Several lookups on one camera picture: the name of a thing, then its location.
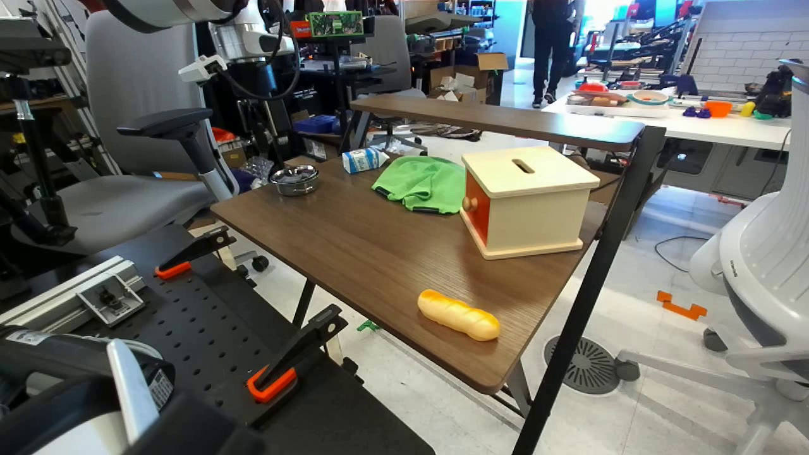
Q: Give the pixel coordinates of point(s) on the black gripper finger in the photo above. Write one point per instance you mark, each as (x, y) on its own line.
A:
(247, 130)
(277, 130)

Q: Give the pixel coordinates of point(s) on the white office chair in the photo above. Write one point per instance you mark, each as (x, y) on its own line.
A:
(766, 244)

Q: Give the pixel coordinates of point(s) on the small blue white milk carton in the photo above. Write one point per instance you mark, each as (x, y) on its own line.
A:
(364, 159)

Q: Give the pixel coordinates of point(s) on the yellow toy bread loaf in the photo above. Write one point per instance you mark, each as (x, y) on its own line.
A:
(459, 313)

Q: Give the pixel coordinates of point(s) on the raised brown wooden shelf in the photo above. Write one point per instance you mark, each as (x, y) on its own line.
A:
(507, 118)

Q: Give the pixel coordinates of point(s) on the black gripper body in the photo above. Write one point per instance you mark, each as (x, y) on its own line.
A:
(257, 78)

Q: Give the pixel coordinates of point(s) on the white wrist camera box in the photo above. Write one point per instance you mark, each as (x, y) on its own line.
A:
(202, 68)

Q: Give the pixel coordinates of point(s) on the steel pot lid with knob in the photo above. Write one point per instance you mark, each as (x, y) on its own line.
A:
(293, 172)

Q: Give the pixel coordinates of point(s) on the black object on white table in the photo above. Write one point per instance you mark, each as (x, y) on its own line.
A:
(771, 92)

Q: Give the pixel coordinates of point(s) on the green circuit board panel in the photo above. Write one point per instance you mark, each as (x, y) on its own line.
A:
(335, 22)

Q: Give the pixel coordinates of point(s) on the orange toy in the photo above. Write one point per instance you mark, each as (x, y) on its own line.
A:
(718, 108)

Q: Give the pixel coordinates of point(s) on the round black floor grate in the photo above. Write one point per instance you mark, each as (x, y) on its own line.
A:
(583, 364)

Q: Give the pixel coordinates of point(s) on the white table with toys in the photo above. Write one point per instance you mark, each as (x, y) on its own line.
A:
(723, 130)

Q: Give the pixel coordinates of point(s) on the standing person in black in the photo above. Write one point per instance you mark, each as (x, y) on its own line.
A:
(553, 45)

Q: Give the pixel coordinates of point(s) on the grey office chair with armrest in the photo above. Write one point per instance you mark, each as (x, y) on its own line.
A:
(134, 77)

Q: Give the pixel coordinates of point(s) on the white grid partition panel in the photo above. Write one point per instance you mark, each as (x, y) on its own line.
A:
(750, 41)

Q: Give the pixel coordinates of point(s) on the wooden box with red drawer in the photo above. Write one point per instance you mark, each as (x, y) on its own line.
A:
(535, 206)

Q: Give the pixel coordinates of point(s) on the red toy bowl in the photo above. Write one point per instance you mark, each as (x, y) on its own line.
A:
(592, 87)

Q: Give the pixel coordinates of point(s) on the silver aluminium rail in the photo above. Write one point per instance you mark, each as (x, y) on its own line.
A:
(51, 293)

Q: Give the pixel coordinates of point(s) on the black perforated mounting board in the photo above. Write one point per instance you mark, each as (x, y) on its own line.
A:
(211, 328)

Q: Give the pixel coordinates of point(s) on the wooden folding table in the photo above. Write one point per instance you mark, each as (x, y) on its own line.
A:
(608, 244)

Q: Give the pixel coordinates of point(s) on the green cloth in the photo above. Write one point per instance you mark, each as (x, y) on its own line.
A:
(420, 182)

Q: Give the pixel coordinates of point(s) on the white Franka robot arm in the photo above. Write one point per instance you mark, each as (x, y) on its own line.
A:
(168, 11)

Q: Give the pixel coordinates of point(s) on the grey chair back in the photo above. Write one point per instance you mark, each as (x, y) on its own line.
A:
(390, 50)

